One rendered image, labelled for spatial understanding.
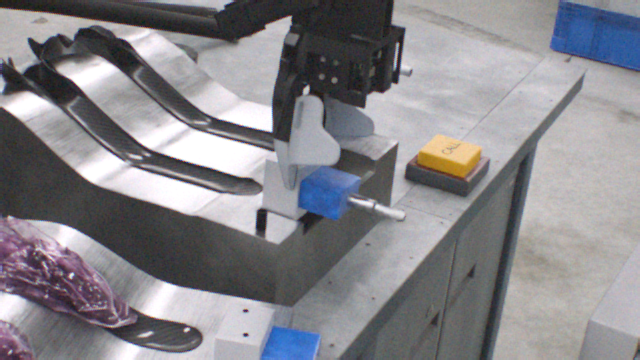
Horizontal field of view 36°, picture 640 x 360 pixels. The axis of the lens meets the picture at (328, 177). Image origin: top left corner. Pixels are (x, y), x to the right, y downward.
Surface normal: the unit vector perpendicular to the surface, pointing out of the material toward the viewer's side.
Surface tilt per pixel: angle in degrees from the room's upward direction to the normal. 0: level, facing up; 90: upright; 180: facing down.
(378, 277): 0
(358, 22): 90
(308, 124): 79
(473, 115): 0
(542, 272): 0
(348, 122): 100
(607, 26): 91
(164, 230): 90
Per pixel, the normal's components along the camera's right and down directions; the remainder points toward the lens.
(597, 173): 0.09, -0.88
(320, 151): -0.44, 0.21
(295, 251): 0.88, 0.29
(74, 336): 0.54, -0.70
